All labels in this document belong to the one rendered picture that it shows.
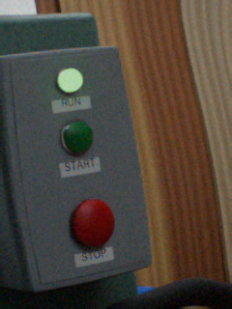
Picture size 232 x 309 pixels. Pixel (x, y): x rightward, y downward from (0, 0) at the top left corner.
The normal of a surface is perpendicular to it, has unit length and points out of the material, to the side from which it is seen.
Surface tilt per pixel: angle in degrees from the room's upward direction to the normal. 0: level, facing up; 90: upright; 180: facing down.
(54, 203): 90
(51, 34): 90
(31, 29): 90
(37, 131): 90
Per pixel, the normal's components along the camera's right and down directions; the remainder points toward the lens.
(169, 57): 0.43, -0.07
